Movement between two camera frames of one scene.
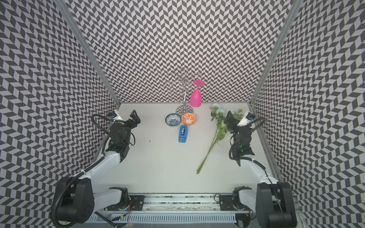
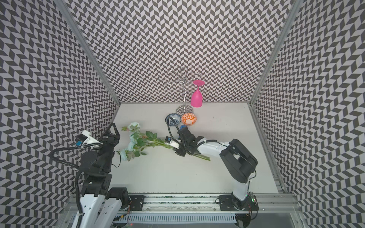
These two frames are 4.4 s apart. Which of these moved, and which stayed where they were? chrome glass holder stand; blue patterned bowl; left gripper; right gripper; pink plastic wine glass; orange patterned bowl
Moved: right gripper; left gripper
Stayed: orange patterned bowl; pink plastic wine glass; blue patterned bowl; chrome glass holder stand
